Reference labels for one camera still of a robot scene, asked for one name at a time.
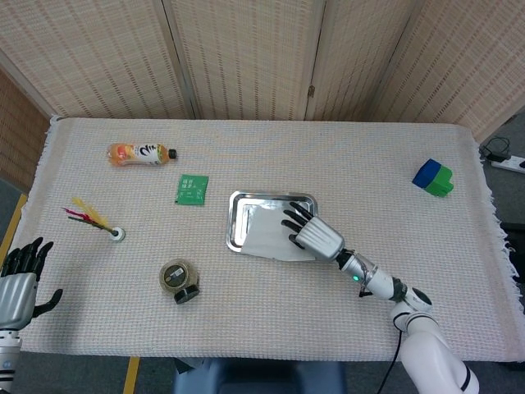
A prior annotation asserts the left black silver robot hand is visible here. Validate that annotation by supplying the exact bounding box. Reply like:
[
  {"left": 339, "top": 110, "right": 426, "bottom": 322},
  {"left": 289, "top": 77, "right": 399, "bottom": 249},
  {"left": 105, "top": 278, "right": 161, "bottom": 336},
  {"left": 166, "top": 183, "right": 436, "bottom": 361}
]
[{"left": 0, "top": 236, "right": 64, "bottom": 332}]

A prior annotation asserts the glass jar black lid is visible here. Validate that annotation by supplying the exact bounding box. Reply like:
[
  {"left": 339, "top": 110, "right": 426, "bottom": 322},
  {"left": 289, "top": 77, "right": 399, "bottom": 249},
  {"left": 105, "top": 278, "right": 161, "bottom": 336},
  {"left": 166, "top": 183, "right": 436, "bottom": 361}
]
[{"left": 158, "top": 258, "right": 201, "bottom": 305}]

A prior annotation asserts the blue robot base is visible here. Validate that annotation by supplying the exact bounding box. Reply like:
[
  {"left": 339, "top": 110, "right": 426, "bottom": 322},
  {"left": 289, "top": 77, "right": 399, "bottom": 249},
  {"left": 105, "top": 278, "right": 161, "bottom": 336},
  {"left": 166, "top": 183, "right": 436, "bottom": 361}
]
[{"left": 171, "top": 357, "right": 348, "bottom": 394}]

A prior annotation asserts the white power strip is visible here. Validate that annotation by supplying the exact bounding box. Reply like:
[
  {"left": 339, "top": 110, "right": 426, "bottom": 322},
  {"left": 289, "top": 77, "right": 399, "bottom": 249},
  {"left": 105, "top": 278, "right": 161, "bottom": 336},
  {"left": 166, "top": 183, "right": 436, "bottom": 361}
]
[{"left": 491, "top": 155, "right": 525, "bottom": 173}]

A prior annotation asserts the feather shuttlecock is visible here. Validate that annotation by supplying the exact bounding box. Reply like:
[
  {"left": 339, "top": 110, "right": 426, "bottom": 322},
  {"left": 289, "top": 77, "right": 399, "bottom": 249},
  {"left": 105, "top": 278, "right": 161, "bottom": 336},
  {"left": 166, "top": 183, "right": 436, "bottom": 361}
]
[{"left": 62, "top": 196, "right": 126, "bottom": 243}]

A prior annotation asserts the orange drink bottle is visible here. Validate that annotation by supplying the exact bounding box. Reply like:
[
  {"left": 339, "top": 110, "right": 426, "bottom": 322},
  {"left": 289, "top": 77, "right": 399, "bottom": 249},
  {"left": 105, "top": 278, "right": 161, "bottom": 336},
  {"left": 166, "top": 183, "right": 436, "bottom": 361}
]
[{"left": 107, "top": 142, "right": 178, "bottom": 167}]

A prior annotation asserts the white woven tablecloth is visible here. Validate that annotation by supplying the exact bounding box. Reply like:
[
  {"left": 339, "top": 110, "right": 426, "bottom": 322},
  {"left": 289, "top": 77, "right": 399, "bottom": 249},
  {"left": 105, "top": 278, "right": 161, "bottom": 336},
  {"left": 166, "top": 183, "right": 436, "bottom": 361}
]
[{"left": 0, "top": 115, "right": 525, "bottom": 363}]

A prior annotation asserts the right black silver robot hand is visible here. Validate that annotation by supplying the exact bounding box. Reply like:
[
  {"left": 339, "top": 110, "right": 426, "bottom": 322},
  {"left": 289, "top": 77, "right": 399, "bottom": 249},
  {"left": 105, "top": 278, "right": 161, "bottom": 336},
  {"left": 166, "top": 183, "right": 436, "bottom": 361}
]
[{"left": 280, "top": 200, "right": 345, "bottom": 263}]

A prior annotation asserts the white paper sheet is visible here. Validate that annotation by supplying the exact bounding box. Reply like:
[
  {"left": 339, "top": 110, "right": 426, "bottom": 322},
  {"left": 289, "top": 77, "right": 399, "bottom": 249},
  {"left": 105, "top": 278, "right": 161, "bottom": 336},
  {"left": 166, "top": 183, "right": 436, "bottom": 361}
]
[{"left": 240, "top": 204, "right": 317, "bottom": 263}]

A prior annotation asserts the silver metal tray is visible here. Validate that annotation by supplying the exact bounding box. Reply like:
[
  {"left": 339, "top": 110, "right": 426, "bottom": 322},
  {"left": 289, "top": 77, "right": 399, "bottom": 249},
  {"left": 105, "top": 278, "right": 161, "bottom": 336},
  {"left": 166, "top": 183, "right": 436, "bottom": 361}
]
[{"left": 226, "top": 190, "right": 320, "bottom": 257}]

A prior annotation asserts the woven folding screen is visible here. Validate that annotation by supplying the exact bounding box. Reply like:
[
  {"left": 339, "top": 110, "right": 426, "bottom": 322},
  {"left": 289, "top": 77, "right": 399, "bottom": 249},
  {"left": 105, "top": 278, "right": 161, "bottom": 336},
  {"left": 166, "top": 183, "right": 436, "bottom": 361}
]
[{"left": 0, "top": 0, "right": 525, "bottom": 194}]

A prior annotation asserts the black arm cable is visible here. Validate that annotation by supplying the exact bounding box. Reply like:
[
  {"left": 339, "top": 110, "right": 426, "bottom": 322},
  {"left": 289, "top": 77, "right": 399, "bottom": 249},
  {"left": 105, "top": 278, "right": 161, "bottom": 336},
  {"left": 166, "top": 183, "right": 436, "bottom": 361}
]
[{"left": 375, "top": 328, "right": 405, "bottom": 394}]

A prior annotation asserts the blue and green block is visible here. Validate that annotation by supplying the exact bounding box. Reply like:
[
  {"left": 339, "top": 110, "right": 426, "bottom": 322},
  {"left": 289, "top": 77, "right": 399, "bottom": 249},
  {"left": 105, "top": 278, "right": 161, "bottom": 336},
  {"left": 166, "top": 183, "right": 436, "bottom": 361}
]
[{"left": 412, "top": 158, "right": 455, "bottom": 199}]

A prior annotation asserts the black adapter with cable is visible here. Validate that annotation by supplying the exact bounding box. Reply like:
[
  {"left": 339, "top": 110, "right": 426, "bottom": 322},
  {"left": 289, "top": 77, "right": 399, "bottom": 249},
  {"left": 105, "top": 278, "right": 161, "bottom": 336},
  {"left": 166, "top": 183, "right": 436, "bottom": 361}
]
[{"left": 479, "top": 136, "right": 513, "bottom": 162}]

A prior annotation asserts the green paper packet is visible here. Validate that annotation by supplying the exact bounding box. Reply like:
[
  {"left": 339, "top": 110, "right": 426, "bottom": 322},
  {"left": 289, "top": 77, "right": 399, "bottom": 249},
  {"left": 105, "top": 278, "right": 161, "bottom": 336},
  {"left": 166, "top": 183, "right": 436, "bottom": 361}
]
[{"left": 173, "top": 173, "right": 210, "bottom": 208}]

